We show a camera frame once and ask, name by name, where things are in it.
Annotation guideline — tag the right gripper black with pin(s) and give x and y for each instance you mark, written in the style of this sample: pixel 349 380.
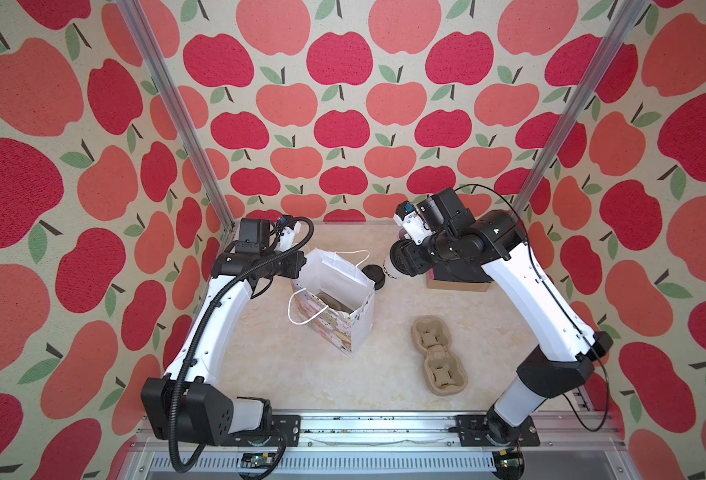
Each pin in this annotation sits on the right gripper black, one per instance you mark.
pixel 410 258

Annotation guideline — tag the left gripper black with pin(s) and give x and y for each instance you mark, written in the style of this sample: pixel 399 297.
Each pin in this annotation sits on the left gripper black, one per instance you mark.
pixel 297 259

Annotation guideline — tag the brown pulp cup carrier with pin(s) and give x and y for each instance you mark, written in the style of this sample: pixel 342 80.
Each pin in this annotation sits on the brown pulp cup carrier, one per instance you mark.
pixel 443 371
pixel 334 303

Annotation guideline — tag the cartoon animal paper gift bag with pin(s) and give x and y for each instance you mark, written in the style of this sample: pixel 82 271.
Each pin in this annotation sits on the cartoon animal paper gift bag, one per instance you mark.
pixel 337 273

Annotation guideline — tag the single white paper cup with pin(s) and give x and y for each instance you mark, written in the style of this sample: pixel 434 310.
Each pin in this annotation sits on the single white paper cup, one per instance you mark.
pixel 389 268

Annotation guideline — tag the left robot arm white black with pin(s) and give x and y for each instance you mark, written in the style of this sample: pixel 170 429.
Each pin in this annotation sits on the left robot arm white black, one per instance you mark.
pixel 184 406

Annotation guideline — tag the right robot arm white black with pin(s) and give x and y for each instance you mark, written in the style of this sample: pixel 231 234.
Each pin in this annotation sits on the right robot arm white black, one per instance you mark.
pixel 441 230

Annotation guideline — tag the brown cardboard napkin tray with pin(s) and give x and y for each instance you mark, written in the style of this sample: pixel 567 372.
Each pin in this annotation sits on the brown cardboard napkin tray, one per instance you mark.
pixel 436 284

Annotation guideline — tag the aluminium front rail frame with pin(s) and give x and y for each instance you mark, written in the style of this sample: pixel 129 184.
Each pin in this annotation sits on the aluminium front rail frame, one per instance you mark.
pixel 429 445

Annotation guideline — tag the left aluminium corner post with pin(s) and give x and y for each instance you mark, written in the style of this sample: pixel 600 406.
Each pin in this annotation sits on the left aluminium corner post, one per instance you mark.
pixel 142 33

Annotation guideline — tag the aluminium corner post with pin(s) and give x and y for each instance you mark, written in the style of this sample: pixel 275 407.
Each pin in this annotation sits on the aluminium corner post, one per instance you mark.
pixel 623 22
pixel 142 33

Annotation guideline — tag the right aluminium corner post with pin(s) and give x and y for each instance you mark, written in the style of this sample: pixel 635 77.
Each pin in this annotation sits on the right aluminium corner post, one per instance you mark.
pixel 623 22

